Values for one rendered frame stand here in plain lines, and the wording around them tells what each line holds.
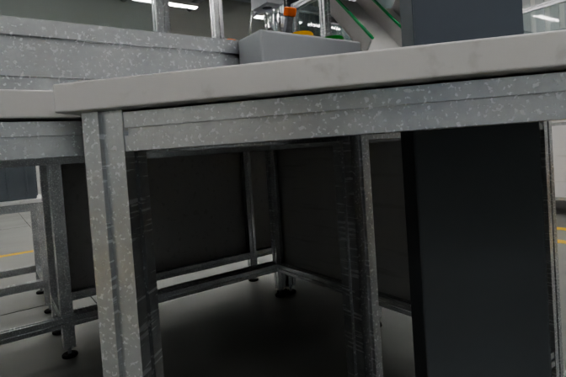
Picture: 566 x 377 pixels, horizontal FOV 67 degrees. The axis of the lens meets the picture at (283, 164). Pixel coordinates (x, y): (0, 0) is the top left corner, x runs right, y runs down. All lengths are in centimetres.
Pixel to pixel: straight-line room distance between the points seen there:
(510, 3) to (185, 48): 45
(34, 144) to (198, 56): 27
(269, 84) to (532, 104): 23
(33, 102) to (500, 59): 46
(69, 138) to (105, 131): 8
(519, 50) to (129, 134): 37
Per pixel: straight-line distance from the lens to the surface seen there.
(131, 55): 64
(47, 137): 55
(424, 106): 41
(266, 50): 66
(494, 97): 43
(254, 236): 264
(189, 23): 1289
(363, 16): 123
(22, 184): 263
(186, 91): 42
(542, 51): 42
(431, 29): 64
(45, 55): 62
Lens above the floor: 78
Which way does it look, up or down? 2 degrees down
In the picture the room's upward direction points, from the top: 4 degrees counter-clockwise
